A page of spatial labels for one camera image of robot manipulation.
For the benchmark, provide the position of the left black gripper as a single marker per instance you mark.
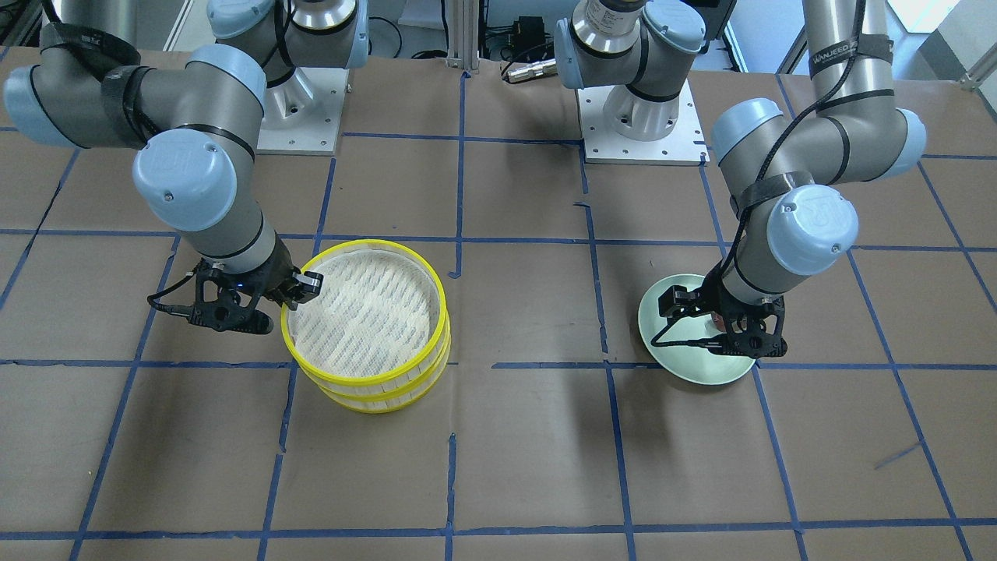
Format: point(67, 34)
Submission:
point(714, 299)

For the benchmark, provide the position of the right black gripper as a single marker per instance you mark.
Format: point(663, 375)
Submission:
point(270, 281)

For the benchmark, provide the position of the brown bun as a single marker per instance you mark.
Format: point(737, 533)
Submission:
point(718, 321)

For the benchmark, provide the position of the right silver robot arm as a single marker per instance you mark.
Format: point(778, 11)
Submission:
point(196, 130)

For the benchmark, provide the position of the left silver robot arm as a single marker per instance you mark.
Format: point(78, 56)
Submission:
point(781, 172)

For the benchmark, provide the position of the light green plate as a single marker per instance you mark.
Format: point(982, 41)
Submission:
point(697, 365)

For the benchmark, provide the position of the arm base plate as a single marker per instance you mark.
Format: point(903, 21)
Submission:
point(303, 114)
point(619, 128)

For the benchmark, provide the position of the aluminium frame post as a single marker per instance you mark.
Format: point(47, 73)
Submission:
point(464, 21)

